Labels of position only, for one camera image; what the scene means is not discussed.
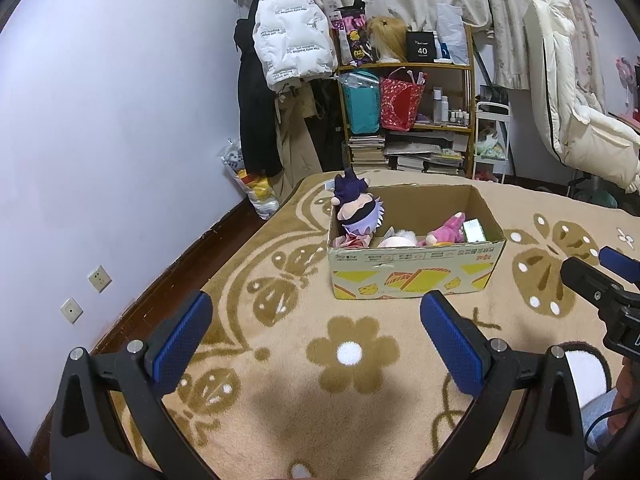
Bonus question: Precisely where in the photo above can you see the white padded chair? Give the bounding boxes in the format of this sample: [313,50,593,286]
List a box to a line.
[522,0,640,208]

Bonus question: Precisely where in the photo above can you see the white puffer jacket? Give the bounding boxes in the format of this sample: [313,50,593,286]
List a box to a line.
[252,0,338,92]

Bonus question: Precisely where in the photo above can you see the dark printed bag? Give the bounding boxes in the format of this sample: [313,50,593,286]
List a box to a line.
[332,5,373,67]

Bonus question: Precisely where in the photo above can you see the person's leg in jeans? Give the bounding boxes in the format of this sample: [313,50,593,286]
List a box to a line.
[580,389,623,456]

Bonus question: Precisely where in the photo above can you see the black hanging coat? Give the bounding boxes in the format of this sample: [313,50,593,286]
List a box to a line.
[234,17,283,178]

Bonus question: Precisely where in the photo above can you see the teal bag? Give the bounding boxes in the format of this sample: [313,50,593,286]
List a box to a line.
[340,71,382,135]

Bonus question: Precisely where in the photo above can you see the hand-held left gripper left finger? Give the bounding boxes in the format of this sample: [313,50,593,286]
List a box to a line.
[49,289,221,480]

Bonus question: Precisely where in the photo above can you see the blonde wig on stand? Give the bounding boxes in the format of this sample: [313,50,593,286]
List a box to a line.
[367,16,408,63]

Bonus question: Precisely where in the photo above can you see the wooden shelf unit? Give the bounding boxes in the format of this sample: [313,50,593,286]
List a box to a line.
[336,22,476,178]

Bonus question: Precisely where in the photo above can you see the person's right hand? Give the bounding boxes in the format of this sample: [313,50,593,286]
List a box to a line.
[607,367,640,433]

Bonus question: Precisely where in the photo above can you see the white fluffy plush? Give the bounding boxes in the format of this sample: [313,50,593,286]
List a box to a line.
[377,227,418,248]

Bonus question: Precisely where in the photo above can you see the white wall socket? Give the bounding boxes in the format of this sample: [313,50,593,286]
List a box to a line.
[87,265,113,293]
[60,298,84,325]

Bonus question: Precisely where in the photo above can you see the black box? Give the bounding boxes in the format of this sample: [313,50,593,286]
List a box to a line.
[405,31,438,64]

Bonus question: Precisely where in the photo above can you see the printed cardboard box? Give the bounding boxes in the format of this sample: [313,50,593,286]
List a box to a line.
[327,184,507,301]

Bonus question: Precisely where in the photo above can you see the green tissue pack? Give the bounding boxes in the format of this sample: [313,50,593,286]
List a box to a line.
[462,219,488,245]

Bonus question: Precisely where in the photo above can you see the beige hanging garment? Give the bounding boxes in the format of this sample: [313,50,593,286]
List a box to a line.
[272,85,326,196]

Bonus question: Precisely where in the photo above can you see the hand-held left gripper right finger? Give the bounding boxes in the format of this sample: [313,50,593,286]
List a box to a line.
[419,289,586,480]

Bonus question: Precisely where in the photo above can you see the pink figure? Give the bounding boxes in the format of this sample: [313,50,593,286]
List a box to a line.
[617,55,640,126]

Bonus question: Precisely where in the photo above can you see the red patterned bag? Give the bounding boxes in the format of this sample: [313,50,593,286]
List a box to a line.
[378,67,426,133]

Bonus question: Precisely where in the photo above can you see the white trolley cart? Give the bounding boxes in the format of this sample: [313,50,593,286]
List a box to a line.
[472,100,513,183]

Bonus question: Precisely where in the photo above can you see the white paper bag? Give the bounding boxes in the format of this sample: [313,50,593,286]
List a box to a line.
[436,2,466,61]

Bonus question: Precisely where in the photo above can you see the pile of magazines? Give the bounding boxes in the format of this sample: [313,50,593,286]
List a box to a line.
[385,139,467,176]

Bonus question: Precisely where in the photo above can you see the black cable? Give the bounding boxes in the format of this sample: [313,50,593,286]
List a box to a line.
[582,400,628,456]

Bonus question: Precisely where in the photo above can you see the stack of books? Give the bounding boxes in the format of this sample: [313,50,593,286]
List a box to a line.
[347,135,387,167]

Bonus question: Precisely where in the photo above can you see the pale green soft items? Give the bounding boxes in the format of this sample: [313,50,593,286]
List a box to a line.
[475,130,507,159]

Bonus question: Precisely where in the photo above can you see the beige patterned rug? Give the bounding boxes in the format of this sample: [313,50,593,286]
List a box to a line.
[105,170,640,480]

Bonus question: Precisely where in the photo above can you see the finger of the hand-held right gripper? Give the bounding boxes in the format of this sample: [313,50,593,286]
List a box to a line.
[560,257,626,306]
[598,246,640,283]

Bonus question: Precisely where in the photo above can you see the pink plush bear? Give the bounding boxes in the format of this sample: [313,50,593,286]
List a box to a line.
[417,212,468,247]

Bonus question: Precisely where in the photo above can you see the clear plastic bag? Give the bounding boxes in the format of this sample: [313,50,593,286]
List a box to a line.
[220,137,281,220]

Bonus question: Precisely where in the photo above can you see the purple-haired plush doll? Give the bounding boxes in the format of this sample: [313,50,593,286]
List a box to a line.
[332,170,387,241]

